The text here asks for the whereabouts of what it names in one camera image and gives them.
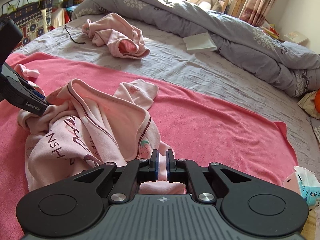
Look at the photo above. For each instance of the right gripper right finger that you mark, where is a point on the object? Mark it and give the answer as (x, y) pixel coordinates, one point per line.
(190, 174)

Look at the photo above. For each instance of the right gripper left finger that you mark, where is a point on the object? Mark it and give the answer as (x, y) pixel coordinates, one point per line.
(133, 174)

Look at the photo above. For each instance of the pink strawberry shirt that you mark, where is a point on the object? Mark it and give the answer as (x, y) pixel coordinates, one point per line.
(83, 128)

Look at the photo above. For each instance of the pink towel blanket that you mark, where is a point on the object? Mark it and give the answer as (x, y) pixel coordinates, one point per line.
(196, 126)

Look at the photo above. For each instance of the patterned fabric storage box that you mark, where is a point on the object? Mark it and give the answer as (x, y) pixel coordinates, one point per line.
(30, 22)

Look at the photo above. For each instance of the lilac butterfly bed sheet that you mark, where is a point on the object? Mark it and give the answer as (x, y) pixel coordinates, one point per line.
(206, 73)

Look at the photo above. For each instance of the pink strawberry pants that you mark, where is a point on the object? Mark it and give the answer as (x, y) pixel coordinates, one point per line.
(122, 39)

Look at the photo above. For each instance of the tissue pack box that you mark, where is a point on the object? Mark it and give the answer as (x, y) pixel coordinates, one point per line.
(304, 182)

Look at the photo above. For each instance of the white folded paper tissue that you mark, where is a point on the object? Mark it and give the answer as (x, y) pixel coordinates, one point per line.
(199, 43)

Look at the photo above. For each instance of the grey floral duvet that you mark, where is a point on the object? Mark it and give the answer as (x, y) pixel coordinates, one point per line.
(284, 65)

